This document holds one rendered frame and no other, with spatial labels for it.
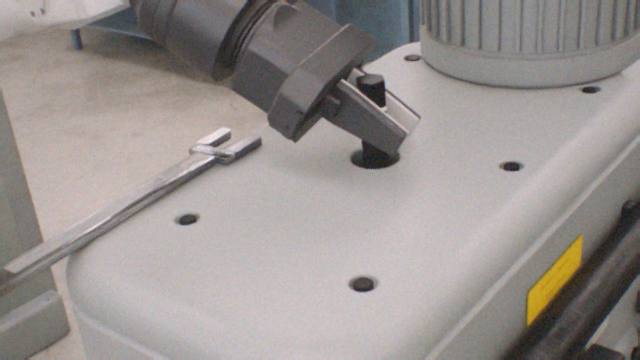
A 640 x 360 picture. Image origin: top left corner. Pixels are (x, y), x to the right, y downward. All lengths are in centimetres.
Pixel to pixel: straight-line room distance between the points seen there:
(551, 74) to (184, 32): 30
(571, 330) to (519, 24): 25
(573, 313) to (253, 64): 28
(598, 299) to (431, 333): 18
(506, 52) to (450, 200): 20
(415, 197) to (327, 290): 12
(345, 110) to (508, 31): 18
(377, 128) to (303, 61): 7
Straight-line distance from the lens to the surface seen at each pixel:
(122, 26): 680
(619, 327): 93
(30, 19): 70
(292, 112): 58
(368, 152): 63
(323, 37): 63
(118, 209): 60
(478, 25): 74
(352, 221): 56
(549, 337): 60
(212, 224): 58
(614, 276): 67
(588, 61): 75
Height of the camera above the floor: 218
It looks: 28 degrees down
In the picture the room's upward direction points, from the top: 5 degrees counter-clockwise
